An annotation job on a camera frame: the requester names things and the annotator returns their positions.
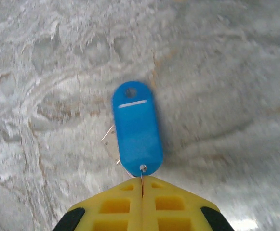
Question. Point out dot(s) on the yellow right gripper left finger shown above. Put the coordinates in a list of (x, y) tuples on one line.
[(120, 207)]

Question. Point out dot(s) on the blue plastic key tag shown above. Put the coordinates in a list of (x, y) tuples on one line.
[(137, 130)]

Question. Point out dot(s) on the silver metal key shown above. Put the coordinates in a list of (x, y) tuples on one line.
[(112, 144)]

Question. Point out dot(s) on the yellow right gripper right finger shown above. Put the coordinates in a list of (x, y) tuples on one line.
[(171, 207)]

